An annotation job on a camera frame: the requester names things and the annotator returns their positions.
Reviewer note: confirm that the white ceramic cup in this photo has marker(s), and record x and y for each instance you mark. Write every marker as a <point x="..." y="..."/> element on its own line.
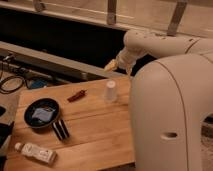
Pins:
<point x="110" y="94"/>

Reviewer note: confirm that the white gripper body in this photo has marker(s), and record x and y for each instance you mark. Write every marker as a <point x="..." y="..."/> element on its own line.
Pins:
<point x="126" y="60"/>

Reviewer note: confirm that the blue object on left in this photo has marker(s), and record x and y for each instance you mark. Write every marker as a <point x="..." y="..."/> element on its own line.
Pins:
<point x="37" y="83"/>

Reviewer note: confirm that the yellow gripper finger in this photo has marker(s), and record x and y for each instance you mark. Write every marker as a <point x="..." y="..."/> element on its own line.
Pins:
<point x="111" y="66"/>

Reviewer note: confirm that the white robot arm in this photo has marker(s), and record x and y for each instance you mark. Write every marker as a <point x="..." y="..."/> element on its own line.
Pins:
<point x="169" y="99"/>

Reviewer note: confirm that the wooden board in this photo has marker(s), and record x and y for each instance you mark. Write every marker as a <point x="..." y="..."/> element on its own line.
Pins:
<point x="100" y="135"/>

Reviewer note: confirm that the blue cloth in bowl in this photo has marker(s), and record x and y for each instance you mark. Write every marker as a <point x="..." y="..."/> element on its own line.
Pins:
<point x="43" y="114"/>

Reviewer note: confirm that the metal rail frame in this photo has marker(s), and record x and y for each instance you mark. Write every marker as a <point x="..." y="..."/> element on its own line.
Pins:
<point x="55" y="63"/>

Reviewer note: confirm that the black round bowl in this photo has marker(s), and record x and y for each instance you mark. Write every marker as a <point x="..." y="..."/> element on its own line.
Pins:
<point x="41" y="103"/>

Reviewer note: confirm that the white plastic bottle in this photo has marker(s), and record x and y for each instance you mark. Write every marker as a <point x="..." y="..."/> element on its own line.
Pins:
<point x="34" y="151"/>

